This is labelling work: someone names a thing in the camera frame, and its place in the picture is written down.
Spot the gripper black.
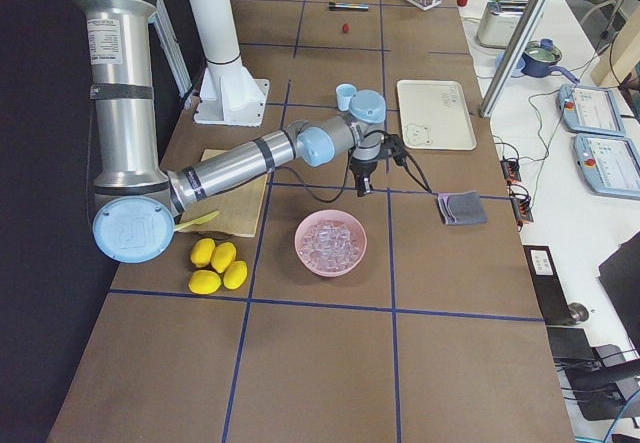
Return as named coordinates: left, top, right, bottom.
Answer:
left=349, top=153, right=379, bottom=197

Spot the steel muddler black tip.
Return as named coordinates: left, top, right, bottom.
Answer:
left=328, top=2, right=369, bottom=12

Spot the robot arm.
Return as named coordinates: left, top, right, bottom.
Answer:
left=73, top=0, right=386, bottom=263

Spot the clear ice cubes pile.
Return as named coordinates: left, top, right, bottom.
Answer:
left=298, top=220, right=362, bottom=273

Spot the light blue plastic cup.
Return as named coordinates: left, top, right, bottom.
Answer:
left=335, top=83, right=357, bottom=112

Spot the pink bowl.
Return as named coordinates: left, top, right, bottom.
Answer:
left=294, top=209, right=367, bottom=277

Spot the cream bear tray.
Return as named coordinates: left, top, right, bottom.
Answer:
left=396, top=79, right=477, bottom=151

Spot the folded grey cloth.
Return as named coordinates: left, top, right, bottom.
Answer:
left=437, top=191, right=488, bottom=226

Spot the wooden cutting board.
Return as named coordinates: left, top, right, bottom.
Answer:
left=178, top=175, right=267, bottom=238

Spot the lemon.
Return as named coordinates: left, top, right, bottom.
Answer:
left=188, top=269, right=222, bottom=295
left=210, top=242, right=237, bottom=273
left=222, top=260, right=248, bottom=290
left=190, top=238, right=216, bottom=268

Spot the yellow plastic knife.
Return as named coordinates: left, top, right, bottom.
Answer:
left=175, top=210, right=219, bottom=232

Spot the blue bowl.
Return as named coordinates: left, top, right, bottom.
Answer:
left=494, top=52, right=527, bottom=80

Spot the white toaster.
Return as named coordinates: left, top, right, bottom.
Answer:
left=476, top=0, right=527, bottom=48

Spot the blue saucepan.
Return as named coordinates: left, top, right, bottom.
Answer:
left=522, top=38, right=579, bottom=84

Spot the upper teach pendant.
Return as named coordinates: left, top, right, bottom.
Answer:
left=558, top=83, right=626, bottom=137

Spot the teach pendant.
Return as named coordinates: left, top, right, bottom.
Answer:
left=574, top=133, right=639, bottom=200
left=558, top=83, right=626, bottom=137

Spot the lower teach pendant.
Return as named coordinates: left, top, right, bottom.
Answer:
left=574, top=133, right=639, bottom=200

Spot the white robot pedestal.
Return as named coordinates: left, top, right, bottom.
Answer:
left=189, top=0, right=270, bottom=127

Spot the aluminium frame post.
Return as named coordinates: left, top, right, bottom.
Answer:
left=479, top=0, right=548, bottom=118

